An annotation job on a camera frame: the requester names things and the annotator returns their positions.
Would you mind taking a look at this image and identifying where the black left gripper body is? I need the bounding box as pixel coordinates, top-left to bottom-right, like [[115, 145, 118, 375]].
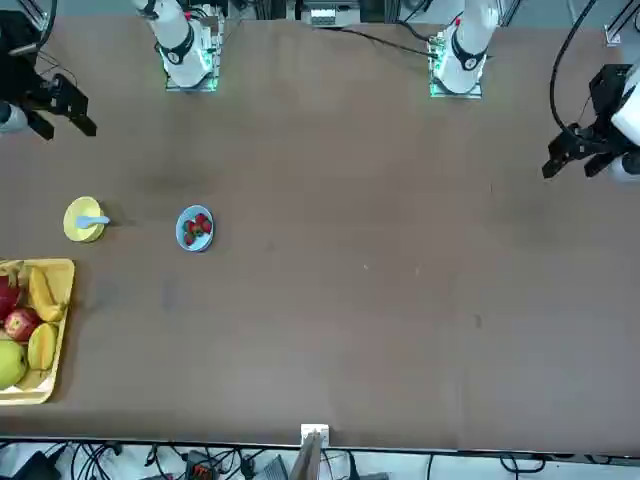
[[588, 63, 639, 134]]

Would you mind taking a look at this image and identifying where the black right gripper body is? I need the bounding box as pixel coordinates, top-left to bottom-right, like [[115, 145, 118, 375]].
[[0, 9, 51, 111]]

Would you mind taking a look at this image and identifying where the yellow bowl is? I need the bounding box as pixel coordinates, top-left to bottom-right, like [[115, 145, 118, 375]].
[[63, 196, 109, 244]]

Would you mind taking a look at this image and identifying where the light blue bowl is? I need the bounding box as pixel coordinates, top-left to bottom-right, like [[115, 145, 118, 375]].
[[175, 204, 216, 253]]

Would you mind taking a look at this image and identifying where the yellow tray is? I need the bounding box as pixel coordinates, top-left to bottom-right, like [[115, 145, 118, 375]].
[[0, 258, 76, 405]]

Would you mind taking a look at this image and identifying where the yellow banana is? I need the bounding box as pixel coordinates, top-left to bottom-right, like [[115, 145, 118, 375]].
[[28, 266, 69, 323]]

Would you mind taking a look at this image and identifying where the red dragon fruit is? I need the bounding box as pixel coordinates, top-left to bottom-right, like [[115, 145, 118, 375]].
[[0, 260, 29, 321]]

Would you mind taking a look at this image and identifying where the red apple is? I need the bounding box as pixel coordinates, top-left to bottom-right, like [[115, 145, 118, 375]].
[[3, 308, 42, 344]]

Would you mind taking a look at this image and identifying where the yellow starfruit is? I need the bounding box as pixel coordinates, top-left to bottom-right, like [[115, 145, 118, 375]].
[[26, 322, 59, 372]]

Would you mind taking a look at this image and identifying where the green apple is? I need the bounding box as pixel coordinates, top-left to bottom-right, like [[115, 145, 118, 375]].
[[0, 339, 28, 390]]

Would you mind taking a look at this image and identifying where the large black power adapter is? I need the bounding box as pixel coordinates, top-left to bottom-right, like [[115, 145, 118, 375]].
[[0, 448, 57, 480]]

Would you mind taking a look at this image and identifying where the black red electronic device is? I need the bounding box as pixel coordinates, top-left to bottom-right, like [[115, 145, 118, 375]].
[[184, 449, 217, 480]]

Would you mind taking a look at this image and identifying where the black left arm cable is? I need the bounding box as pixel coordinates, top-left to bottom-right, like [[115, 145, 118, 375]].
[[548, 0, 600, 132]]

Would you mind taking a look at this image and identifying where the aluminium frame rail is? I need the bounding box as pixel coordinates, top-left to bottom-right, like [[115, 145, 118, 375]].
[[603, 7, 640, 47]]

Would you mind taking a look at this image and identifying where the black table cable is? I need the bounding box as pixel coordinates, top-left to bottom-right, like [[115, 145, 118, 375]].
[[319, 24, 434, 55]]

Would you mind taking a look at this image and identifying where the white post foot bracket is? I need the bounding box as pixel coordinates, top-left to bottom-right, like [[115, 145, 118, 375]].
[[300, 423, 331, 447]]

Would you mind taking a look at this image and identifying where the aluminium camera post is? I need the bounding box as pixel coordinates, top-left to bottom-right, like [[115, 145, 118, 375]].
[[288, 430, 325, 480]]

